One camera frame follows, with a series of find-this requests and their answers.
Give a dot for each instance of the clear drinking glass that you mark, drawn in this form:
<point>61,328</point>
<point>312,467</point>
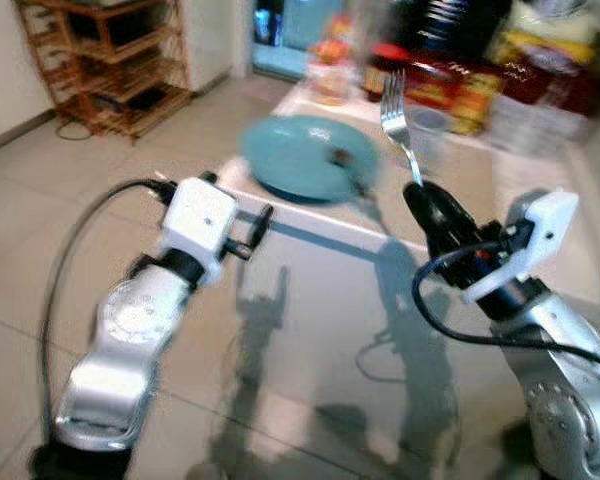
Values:
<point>427,135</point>

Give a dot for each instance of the clear plastic container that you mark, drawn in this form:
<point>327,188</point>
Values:
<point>540,125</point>

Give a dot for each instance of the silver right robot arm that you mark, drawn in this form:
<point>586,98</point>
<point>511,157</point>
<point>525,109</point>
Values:
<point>560,380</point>

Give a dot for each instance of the light blue appliance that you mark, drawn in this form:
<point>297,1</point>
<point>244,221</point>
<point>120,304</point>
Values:
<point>300,35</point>

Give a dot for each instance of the brown wooden shelf rack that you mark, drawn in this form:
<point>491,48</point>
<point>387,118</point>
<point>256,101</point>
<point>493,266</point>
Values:
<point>110,60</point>

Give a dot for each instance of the teal round plate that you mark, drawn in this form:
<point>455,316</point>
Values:
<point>300,155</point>

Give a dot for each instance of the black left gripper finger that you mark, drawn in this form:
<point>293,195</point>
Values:
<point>261,225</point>

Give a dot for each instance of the yellow snack bag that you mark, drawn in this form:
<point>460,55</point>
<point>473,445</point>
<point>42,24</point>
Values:
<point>545,40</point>

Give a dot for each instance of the silver metal fork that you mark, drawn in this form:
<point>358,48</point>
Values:
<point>394,118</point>

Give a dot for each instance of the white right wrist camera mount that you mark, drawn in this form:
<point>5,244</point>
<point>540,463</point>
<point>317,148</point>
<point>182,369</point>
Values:
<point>535,235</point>

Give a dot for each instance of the dark jar with red lid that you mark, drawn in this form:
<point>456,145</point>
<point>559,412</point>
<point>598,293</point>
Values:
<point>382,72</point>

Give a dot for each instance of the red and yellow snack package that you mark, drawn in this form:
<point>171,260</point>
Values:
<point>460,95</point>

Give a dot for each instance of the orange snack jar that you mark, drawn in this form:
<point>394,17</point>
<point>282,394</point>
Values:
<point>330,70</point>

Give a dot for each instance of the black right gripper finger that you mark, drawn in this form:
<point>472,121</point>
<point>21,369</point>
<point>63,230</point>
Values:
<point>454,218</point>
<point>420,210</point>

